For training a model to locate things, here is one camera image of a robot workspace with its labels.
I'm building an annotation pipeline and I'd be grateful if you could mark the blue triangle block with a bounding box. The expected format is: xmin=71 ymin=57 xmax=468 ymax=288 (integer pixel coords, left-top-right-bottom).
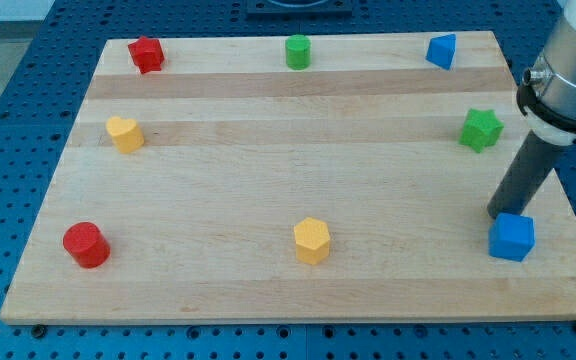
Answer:
xmin=425 ymin=34 xmax=456 ymax=70

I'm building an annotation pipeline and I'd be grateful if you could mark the green cylinder block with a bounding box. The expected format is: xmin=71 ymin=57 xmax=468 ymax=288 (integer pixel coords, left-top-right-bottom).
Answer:
xmin=285 ymin=34 xmax=311 ymax=70

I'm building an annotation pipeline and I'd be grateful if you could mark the wooden board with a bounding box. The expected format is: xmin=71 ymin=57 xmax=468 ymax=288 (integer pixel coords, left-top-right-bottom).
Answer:
xmin=0 ymin=31 xmax=576 ymax=325

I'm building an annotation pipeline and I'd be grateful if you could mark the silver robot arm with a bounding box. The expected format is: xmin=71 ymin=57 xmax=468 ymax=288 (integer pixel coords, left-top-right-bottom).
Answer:
xmin=487 ymin=0 xmax=576 ymax=218

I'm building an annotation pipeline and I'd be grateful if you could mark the yellow heart block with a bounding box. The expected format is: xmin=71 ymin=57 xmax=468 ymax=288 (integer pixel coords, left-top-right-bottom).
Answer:
xmin=106 ymin=116 xmax=145 ymax=154

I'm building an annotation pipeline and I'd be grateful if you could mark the green star block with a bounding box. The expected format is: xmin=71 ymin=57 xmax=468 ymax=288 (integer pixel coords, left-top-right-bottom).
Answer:
xmin=458 ymin=108 xmax=505 ymax=153

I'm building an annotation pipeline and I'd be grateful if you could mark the red star block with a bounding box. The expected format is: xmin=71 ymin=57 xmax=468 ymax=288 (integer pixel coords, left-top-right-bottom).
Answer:
xmin=127 ymin=36 xmax=165 ymax=74

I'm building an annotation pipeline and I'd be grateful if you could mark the blue cube block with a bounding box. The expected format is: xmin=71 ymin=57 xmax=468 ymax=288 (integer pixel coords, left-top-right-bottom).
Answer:
xmin=488 ymin=213 xmax=535 ymax=262

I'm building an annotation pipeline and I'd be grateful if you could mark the yellow hexagon block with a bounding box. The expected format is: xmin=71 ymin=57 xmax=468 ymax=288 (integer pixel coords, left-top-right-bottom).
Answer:
xmin=293 ymin=217 xmax=331 ymax=265

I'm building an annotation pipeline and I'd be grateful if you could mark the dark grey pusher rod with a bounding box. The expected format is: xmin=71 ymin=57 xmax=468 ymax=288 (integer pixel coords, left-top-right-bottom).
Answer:
xmin=487 ymin=131 xmax=565 ymax=219

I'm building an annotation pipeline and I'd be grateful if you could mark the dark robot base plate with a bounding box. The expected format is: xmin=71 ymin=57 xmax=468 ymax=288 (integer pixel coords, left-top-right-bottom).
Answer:
xmin=245 ymin=0 xmax=354 ymax=16

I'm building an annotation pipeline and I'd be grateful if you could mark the red cylinder block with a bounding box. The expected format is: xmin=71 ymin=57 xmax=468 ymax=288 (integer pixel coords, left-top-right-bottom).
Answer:
xmin=62 ymin=222 xmax=111 ymax=268

